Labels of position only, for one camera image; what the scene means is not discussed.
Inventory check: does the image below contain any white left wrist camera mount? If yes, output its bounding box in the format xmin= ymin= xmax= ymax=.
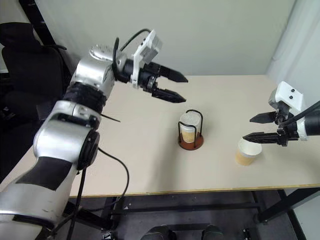
xmin=130 ymin=29 xmax=164 ymax=90

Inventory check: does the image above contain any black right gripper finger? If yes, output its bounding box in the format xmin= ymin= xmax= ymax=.
xmin=249 ymin=111 xmax=277 ymax=124
xmin=242 ymin=131 xmax=280 ymax=145

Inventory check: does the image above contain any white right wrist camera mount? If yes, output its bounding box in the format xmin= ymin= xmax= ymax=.
xmin=268 ymin=80 xmax=308 ymax=142

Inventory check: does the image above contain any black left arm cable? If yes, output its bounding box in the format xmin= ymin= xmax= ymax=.
xmin=49 ymin=29 xmax=153 ymax=240

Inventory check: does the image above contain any black flat bar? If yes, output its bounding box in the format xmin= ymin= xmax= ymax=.
xmin=167 ymin=223 xmax=209 ymax=232

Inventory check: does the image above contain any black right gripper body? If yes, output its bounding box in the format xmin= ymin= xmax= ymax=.
xmin=274 ymin=101 xmax=300 ymax=147

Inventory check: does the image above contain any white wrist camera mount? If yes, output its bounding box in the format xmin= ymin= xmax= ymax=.
xmin=130 ymin=29 xmax=164 ymax=90
xmin=268 ymin=80 xmax=308 ymax=142

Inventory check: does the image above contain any black metal table frame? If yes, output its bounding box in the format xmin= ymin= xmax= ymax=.
xmin=62 ymin=186 xmax=320 ymax=231

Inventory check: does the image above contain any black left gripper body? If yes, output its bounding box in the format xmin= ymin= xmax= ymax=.
xmin=138 ymin=62 xmax=163 ymax=97

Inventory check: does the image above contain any black slanted wall post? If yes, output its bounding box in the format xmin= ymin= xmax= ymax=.
xmin=18 ymin=0 xmax=67 ymax=51

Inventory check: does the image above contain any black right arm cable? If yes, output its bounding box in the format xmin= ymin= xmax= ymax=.
xmin=279 ymin=100 xmax=320 ymax=126

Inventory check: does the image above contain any dark rounded shape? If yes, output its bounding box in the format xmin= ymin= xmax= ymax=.
xmin=201 ymin=224 xmax=227 ymax=240
xmin=139 ymin=224 xmax=176 ymax=240

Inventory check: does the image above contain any black office chair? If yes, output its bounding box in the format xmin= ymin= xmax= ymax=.
xmin=0 ymin=21 xmax=76 ymax=176

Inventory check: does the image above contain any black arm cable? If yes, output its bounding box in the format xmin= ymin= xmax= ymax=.
xmin=49 ymin=29 xmax=153 ymax=240
xmin=279 ymin=100 xmax=320 ymax=126

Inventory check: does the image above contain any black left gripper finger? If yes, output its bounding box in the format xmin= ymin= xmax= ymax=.
xmin=157 ymin=65 xmax=189 ymax=84
xmin=151 ymin=85 xmax=187 ymax=104

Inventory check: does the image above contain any brown wire cup holder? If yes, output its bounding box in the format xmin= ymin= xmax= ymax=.
xmin=177 ymin=109 xmax=205 ymax=151

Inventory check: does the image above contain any black cable tie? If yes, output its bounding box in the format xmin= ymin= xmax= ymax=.
xmin=101 ymin=113 xmax=122 ymax=124

